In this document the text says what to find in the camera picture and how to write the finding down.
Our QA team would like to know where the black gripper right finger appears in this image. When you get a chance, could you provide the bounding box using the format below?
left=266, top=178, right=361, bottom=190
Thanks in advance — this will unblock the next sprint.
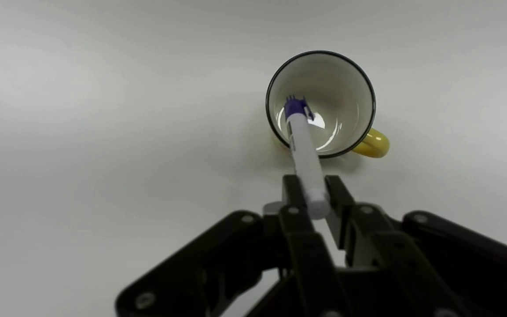
left=322, top=174, right=507, bottom=317

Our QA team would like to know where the yellow enamel mug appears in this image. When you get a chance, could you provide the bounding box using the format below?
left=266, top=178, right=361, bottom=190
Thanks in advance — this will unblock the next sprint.
left=264, top=49, right=391, bottom=160

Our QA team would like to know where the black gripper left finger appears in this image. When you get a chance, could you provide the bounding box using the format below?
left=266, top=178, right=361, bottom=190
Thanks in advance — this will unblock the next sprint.
left=114, top=174, right=348, bottom=317

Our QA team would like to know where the white marker with blue cap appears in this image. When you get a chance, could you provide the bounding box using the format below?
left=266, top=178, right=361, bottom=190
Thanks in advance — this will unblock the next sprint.
left=282, top=95, right=331, bottom=220

